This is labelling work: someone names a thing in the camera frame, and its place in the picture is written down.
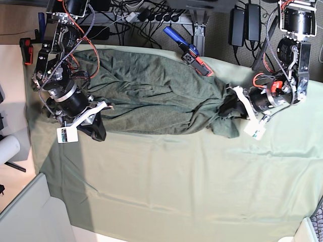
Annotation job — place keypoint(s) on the white cylinder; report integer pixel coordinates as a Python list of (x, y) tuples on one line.
[(9, 147)]

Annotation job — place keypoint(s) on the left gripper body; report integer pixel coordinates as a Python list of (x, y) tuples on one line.
[(251, 114)]

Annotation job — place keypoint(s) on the black power brick on floor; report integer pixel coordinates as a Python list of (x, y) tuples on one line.
[(99, 33)]

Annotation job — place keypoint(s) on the black power adapter right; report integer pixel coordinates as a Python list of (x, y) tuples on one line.
[(252, 22)]

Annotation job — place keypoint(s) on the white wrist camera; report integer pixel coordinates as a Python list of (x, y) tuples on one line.
[(255, 129), (67, 135)]

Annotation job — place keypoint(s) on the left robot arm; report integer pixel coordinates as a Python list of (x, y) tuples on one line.
[(287, 37)]

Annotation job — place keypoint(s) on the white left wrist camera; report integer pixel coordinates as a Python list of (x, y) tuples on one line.
[(255, 129)]

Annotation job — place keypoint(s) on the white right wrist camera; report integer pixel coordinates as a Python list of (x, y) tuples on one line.
[(67, 135)]

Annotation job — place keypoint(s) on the black power adapter left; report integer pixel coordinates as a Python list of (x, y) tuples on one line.
[(236, 27)]

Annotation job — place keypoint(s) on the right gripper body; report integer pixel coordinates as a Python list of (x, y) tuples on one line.
[(87, 116)]

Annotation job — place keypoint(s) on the red black table clamp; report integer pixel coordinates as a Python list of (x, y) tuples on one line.
[(26, 50)]

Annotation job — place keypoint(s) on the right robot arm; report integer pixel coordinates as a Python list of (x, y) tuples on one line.
[(57, 74)]

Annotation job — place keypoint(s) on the white power strip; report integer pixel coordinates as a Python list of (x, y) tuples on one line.
[(170, 17)]

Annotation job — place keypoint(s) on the black power adapter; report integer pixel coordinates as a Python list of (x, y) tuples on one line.
[(236, 27), (252, 22)]

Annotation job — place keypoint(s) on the green T-shirt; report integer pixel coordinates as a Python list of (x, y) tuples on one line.
[(156, 95)]

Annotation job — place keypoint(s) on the blue orange clamp tool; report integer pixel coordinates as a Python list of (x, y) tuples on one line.
[(190, 53)]

